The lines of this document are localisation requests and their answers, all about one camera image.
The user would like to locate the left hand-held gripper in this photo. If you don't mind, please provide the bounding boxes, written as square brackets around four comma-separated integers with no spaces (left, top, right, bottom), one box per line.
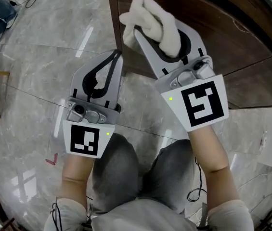
[62,49,124,159]

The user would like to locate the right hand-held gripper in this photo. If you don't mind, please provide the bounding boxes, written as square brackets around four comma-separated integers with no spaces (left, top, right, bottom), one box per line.
[133,20,230,132]

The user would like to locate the person's left forearm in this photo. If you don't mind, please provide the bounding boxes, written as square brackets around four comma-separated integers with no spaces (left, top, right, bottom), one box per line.
[60,152,95,211]

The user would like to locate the thin black cable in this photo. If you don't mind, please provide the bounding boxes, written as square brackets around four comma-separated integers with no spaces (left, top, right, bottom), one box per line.
[186,156,207,202]

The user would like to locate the white rectangular box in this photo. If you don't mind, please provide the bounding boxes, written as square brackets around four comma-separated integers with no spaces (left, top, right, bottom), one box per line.
[223,106,272,172]

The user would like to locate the person's grey trousers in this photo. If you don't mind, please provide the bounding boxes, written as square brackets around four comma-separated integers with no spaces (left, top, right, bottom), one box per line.
[91,132,198,214]

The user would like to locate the person's right forearm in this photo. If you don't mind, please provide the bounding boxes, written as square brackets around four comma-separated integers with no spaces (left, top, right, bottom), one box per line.
[187,124,241,211]

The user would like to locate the dark vanity cabinet black top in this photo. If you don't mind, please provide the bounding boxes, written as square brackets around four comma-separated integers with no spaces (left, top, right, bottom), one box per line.
[106,0,272,110]

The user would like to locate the person's white shirt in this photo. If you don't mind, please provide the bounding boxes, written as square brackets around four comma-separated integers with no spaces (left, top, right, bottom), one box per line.
[43,197,256,231]

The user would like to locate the white fluffy cloth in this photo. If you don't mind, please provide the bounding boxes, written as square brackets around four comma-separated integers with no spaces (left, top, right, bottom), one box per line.
[118,0,181,59]

